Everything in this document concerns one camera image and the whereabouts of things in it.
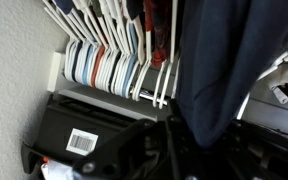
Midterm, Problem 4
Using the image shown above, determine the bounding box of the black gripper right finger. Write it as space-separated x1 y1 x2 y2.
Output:
223 119 288 180

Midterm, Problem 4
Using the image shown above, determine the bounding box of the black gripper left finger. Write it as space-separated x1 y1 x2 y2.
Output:
71 115 186 180

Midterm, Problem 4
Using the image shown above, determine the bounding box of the black shirt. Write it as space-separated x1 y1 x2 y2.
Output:
174 0 288 150

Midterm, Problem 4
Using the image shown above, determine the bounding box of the white plastic hanger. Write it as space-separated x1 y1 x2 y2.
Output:
235 39 288 121
158 0 181 110
151 59 169 110
131 19 152 103

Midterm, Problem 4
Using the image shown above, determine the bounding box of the red plaid shirt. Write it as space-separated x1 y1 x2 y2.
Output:
143 0 172 68

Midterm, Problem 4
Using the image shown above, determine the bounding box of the metal closet rod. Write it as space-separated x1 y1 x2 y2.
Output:
137 89 169 107

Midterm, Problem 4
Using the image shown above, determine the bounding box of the black bin with barcode label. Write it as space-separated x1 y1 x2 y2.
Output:
19 94 160 178

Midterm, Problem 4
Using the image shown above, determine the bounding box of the white wire shelf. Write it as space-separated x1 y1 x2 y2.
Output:
46 50 159 123

